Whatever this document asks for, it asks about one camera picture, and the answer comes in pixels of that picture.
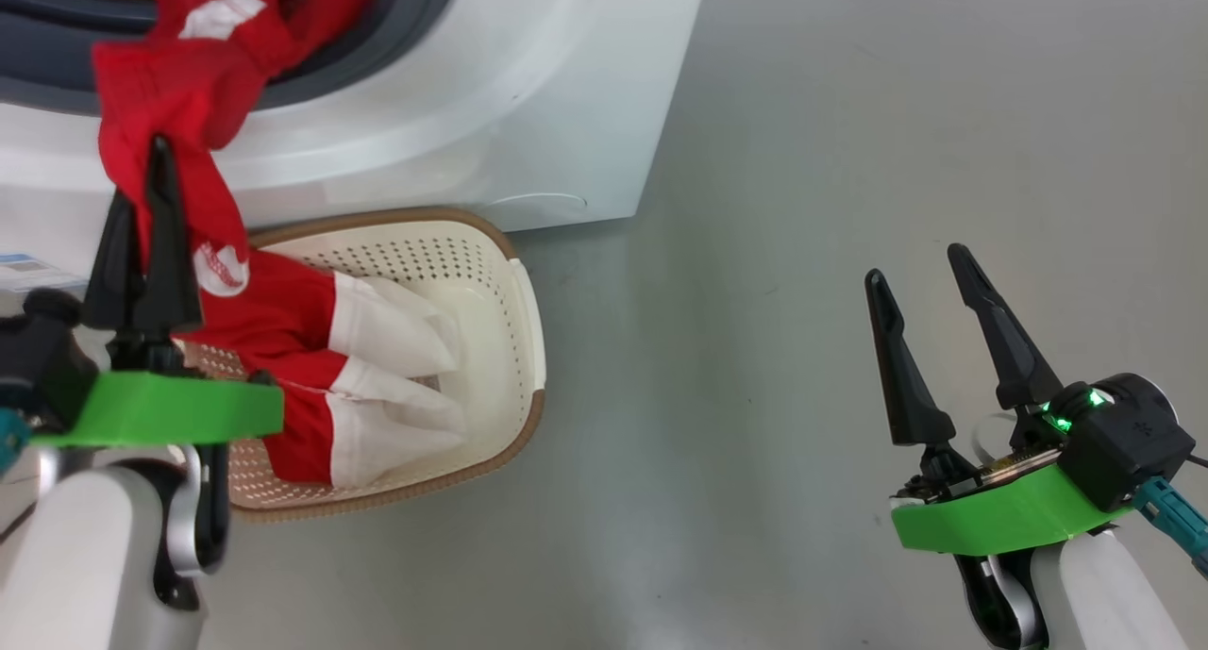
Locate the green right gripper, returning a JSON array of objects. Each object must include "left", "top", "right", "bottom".
[{"left": 864, "top": 243, "right": 1133, "bottom": 557}]

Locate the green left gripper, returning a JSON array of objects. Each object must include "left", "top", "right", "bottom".
[{"left": 33, "top": 136, "right": 284, "bottom": 446}]

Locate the red and white garment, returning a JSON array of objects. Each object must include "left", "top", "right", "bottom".
[{"left": 92, "top": 0, "right": 468, "bottom": 489}]

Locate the cream laundry basket brown rim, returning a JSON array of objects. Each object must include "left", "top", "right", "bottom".
[{"left": 179, "top": 207, "right": 546, "bottom": 524}]

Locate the white front-load washing machine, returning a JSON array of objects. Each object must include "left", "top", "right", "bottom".
[{"left": 0, "top": 0, "right": 709, "bottom": 275}]

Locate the blue energy label sticker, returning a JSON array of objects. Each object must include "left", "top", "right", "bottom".
[{"left": 0, "top": 252, "right": 88, "bottom": 297}]

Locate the round white filter cover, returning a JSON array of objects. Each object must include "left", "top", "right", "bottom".
[{"left": 486, "top": 192, "right": 588, "bottom": 213}]

